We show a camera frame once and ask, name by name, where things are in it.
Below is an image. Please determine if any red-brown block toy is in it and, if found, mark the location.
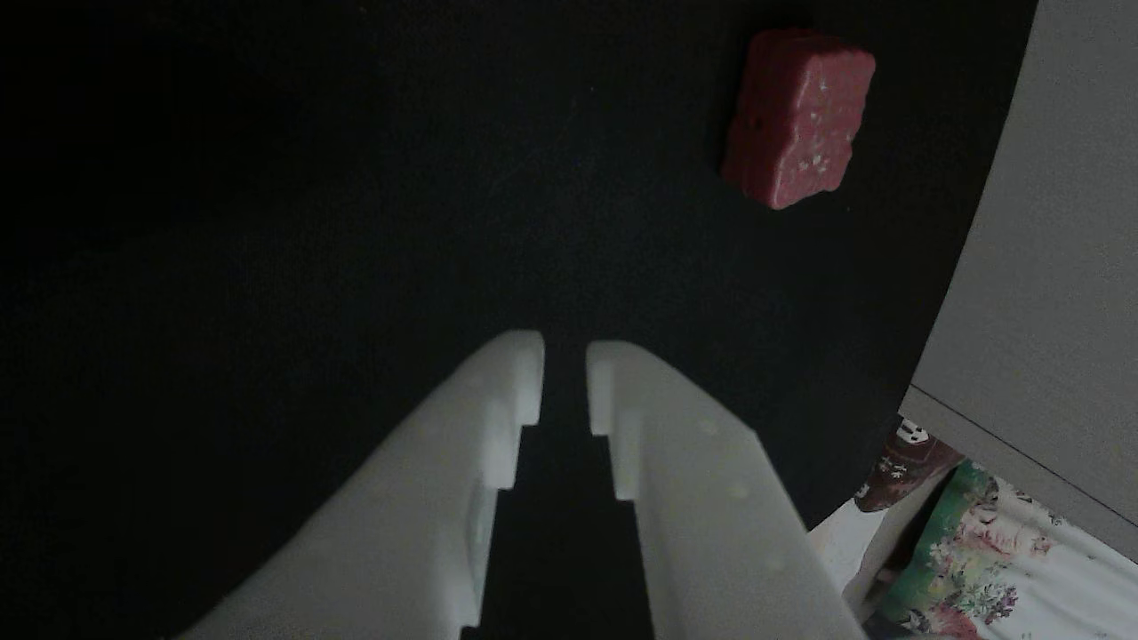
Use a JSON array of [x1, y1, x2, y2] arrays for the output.
[[720, 28, 878, 212]]

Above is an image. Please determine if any brown patterned slipper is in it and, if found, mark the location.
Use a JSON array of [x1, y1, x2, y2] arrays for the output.
[[853, 418, 966, 514]]

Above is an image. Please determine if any floral patterned cloth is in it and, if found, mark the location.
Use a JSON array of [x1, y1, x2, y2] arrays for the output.
[[867, 458, 1138, 640]]

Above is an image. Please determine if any black desk mat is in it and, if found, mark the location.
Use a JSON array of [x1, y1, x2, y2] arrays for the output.
[[0, 0, 1039, 640]]

